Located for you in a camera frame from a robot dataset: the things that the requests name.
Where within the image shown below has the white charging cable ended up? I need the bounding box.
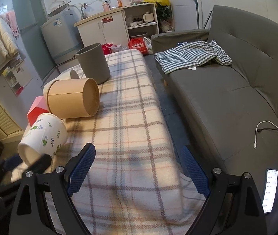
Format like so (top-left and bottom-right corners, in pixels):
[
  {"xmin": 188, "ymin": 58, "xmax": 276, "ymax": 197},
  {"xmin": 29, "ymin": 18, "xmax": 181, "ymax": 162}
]
[{"xmin": 253, "ymin": 120, "xmax": 278, "ymax": 166}]

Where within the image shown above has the orange bottle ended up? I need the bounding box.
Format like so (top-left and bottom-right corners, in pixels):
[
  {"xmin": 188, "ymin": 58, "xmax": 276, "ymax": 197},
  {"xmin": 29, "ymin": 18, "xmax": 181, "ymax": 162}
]
[{"xmin": 117, "ymin": 0, "xmax": 122, "ymax": 7}]

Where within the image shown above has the white washing machine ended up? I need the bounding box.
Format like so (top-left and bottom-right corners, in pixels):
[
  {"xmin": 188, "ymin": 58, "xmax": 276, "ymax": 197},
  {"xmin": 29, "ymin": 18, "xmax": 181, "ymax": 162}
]
[{"xmin": 40, "ymin": 10, "xmax": 83, "ymax": 65}]

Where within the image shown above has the green checkered cloth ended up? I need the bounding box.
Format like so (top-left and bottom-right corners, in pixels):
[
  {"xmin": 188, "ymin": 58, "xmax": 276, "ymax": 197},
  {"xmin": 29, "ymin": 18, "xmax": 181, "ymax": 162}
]
[{"xmin": 154, "ymin": 40, "xmax": 232, "ymax": 74}]

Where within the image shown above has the open wooden shelf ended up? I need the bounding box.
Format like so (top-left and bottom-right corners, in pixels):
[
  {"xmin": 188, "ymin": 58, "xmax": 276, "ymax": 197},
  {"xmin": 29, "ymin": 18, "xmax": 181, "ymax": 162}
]
[{"xmin": 123, "ymin": 3, "xmax": 160, "ymax": 39}]

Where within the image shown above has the pink bottle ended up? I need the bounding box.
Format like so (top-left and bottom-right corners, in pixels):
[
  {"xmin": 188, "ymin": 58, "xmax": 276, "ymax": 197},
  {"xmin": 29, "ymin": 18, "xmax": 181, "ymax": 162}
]
[{"xmin": 102, "ymin": 2, "xmax": 111, "ymax": 12}]

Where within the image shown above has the red shopping bag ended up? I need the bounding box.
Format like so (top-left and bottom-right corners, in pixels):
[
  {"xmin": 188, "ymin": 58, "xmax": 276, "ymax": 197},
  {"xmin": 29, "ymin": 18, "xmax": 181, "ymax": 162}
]
[{"xmin": 128, "ymin": 37, "xmax": 148, "ymax": 55}]

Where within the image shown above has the white smartphone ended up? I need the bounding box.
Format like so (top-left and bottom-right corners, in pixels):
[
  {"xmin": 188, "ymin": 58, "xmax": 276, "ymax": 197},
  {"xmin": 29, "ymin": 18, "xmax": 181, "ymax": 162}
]
[{"xmin": 262, "ymin": 169, "xmax": 278, "ymax": 214}]

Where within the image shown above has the white side cabinet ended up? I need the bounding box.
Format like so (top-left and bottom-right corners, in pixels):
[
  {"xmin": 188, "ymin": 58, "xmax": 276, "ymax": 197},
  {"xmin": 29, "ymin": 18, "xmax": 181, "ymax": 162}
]
[{"xmin": 0, "ymin": 58, "xmax": 43, "ymax": 129}]

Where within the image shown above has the plaid table cloth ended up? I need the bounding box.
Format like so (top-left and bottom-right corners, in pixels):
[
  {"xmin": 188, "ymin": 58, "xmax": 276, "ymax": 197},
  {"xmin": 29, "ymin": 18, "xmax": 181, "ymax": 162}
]
[{"xmin": 52, "ymin": 50, "xmax": 205, "ymax": 234}]

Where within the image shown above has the white floral paper cup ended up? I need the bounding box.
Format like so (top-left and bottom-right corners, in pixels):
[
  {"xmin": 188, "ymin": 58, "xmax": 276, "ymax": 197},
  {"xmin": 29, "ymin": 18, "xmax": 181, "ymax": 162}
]
[{"xmin": 17, "ymin": 113, "xmax": 68, "ymax": 166}]

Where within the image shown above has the grey sofa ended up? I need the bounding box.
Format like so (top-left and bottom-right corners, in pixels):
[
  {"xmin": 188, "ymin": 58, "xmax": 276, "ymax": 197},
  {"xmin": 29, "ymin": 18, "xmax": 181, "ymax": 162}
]
[{"xmin": 151, "ymin": 5, "xmax": 278, "ymax": 234}]

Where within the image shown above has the brown kraft paper cup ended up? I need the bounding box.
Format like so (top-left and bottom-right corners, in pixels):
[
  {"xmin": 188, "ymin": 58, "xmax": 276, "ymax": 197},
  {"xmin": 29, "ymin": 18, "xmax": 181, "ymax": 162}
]
[{"xmin": 43, "ymin": 78, "xmax": 100, "ymax": 119}]

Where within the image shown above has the white door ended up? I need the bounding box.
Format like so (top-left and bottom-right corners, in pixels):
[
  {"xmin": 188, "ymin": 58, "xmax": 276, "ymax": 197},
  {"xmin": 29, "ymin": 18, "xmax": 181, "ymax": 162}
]
[{"xmin": 169, "ymin": 0, "xmax": 202, "ymax": 31}]

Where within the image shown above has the grey plastic cup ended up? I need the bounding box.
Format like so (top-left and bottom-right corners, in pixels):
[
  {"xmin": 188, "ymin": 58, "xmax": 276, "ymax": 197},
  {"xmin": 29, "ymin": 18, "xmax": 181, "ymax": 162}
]
[{"xmin": 75, "ymin": 43, "xmax": 111, "ymax": 85}]

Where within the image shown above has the pink hexagonal cup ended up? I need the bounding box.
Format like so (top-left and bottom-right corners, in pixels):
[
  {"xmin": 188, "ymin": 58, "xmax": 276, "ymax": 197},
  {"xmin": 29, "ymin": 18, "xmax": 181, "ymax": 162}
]
[{"xmin": 27, "ymin": 96, "xmax": 49, "ymax": 126}]

